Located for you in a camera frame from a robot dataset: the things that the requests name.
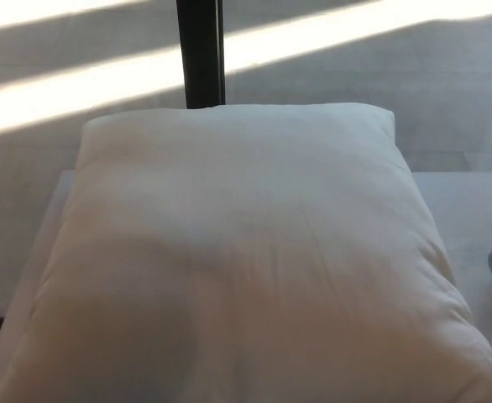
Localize black vertical post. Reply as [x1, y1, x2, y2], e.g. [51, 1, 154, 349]
[175, 0, 227, 109]

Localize white pillow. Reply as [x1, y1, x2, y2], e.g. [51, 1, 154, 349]
[0, 100, 492, 403]

